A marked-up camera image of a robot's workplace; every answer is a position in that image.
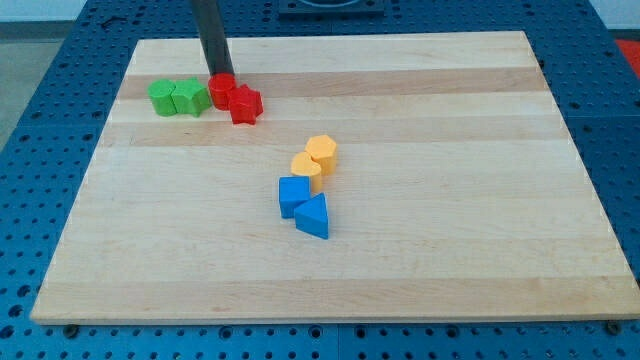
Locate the black cylindrical robot arm rod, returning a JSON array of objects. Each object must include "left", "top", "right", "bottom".
[{"left": 190, "top": 0, "right": 235, "bottom": 76}]

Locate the red star block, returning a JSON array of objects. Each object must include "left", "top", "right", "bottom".
[{"left": 228, "top": 84, "right": 263, "bottom": 125}]

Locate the green star block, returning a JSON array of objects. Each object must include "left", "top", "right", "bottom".
[{"left": 171, "top": 78, "right": 211, "bottom": 117}]

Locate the yellow heart block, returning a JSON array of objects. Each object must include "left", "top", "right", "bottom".
[{"left": 290, "top": 152, "right": 323, "bottom": 193}]

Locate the blue cube block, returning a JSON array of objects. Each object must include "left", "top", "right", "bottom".
[{"left": 278, "top": 176, "right": 311, "bottom": 219}]

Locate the yellow hexagon block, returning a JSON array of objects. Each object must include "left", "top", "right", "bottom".
[{"left": 305, "top": 134, "right": 338, "bottom": 175}]

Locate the blue triangle block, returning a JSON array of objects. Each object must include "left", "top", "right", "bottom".
[{"left": 294, "top": 193, "right": 329, "bottom": 240}]

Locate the light wooden board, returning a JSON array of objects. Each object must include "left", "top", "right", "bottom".
[{"left": 31, "top": 31, "right": 639, "bottom": 325}]

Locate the red cylinder block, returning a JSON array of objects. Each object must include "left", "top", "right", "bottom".
[{"left": 208, "top": 73, "right": 237, "bottom": 111}]

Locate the green cylinder block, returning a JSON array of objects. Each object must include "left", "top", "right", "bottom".
[{"left": 147, "top": 79, "right": 177, "bottom": 117}]

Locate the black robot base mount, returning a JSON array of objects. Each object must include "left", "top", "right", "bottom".
[{"left": 278, "top": 0, "right": 386, "bottom": 18}]

